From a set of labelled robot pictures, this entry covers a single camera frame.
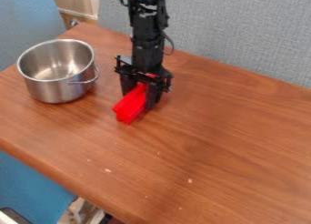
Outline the white frame under table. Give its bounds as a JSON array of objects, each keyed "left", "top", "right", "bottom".
[{"left": 58, "top": 198, "right": 105, "bottom": 224}]

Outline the red plastic block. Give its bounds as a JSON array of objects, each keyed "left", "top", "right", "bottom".
[{"left": 114, "top": 81, "right": 147, "bottom": 124}]

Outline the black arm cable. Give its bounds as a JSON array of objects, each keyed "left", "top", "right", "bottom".
[{"left": 162, "top": 31, "right": 177, "bottom": 56}]

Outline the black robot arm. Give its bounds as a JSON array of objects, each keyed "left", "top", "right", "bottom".
[{"left": 115, "top": 0, "right": 174, "bottom": 109}]

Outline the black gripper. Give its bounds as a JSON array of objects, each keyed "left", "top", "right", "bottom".
[{"left": 115, "top": 38, "right": 174, "bottom": 110}]

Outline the metal pot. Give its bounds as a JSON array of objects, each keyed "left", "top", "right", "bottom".
[{"left": 17, "top": 39, "right": 101, "bottom": 104}]

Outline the wooden crate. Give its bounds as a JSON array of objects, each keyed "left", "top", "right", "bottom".
[{"left": 55, "top": 0, "right": 101, "bottom": 19}]

